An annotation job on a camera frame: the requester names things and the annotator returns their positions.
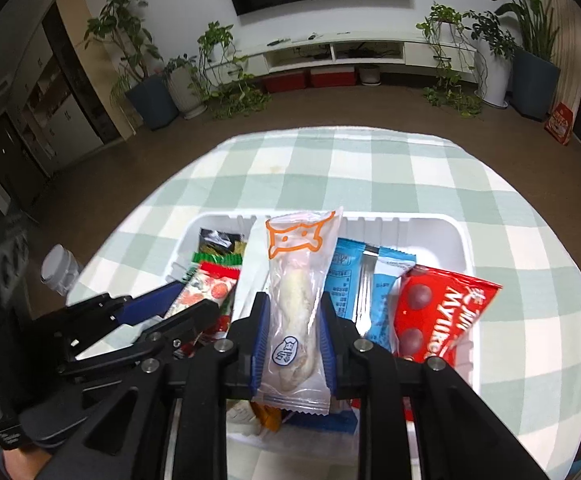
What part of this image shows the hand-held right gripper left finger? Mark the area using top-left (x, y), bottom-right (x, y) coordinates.
top-left (35, 291), bottom-right (271, 480)

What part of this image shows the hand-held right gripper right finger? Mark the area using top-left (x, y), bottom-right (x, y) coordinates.
top-left (319, 293), bottom-right (546, 480)

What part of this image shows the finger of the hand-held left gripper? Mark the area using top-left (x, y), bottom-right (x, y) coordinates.
top-left (37, 281), bottom-right (187, 357)
top-left (57, 300), bottom-right (221, 384)

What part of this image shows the strawberry print snack packet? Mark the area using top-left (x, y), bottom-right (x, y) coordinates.
top-left (162, 252), bottom-right (244, 342)

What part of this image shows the light blue snack packet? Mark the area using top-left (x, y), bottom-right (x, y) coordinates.
top-left (323, 237), bottom-right (418, 352)

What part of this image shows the orange snack packet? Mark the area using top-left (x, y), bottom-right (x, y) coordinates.
top-left (250, 399), bottom-right (284, 434)

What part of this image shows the clear packet with orange print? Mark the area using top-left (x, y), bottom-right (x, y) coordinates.
top-left (250, 206), bottom-right (345, 416)

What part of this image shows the long white snack packet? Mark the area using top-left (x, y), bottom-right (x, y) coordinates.
top-left (232, 217), bottom-right (272, 322)

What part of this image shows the black snack packet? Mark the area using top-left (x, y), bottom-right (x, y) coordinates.
top-left (198, 228), bottom-right (248, 257)

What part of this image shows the red snack packet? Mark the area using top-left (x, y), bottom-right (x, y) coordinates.
top-left (393, 264), bottom-right (503, 421)

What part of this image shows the white plastic tray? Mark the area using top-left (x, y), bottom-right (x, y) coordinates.
top-left (164, 212), bottom-right (474, 454)

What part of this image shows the person's left forearm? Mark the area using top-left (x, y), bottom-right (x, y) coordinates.
top-left (2, 447), bottom-right (52, 480)

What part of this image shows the white trash bin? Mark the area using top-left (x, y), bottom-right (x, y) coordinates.
top-left (40, 243), bottom-right (80, 297)

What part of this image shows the dark door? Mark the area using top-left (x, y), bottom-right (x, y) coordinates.
top-left (0, 112), bottom-right (52, 212)

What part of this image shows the leafy tree in blue pot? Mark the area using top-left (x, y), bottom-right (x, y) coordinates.
top-left (83, 0), bottom-right (180, 132)

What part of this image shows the small plant ribbed white pot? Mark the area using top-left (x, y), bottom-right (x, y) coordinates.
top-left (162, 54), bottom-right (208, 121)

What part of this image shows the trailing pothos plant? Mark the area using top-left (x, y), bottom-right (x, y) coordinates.
top-left (197, 20), bottom-right (272, 121)

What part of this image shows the red storage box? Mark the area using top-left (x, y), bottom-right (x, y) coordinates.
top-left (310, 65), bottom-right (357, 89)
top-left (262, 70), bottom-right (307, 94)

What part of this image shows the white television cabinet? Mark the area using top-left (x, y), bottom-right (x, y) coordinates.
top-left (239, 35), bottom-right (477, 84)

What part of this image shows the trailing vine plant on stand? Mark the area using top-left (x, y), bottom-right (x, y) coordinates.
top-left (417, 3), bottom-right (485, 119)

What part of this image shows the bushy plant tall white pot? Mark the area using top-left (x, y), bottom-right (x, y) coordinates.
top-left (469, 9), bottom-right (517, 109)

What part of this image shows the red paper bag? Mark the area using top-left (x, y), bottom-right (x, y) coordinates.
top-left (543, 102), bottom-right (575, 146)

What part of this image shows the broad leaf plant dark pot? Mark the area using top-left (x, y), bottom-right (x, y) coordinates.
top-left (483, 0), bottom-right (562, 122)

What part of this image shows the white wall cupboard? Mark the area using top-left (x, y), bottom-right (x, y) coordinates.
top-left (19, 0), bottom-right (137, 177)

